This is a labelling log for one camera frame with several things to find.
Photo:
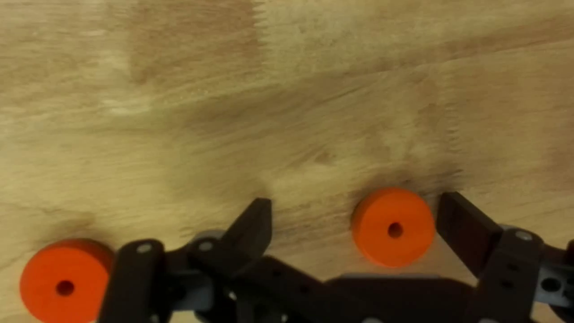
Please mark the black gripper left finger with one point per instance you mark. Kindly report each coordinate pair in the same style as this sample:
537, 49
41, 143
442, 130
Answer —
252, 230

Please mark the orange disk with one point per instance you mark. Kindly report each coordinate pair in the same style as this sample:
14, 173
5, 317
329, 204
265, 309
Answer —
394, 227
66, 281

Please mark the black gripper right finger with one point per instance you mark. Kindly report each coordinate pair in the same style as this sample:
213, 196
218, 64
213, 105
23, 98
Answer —
467, 230

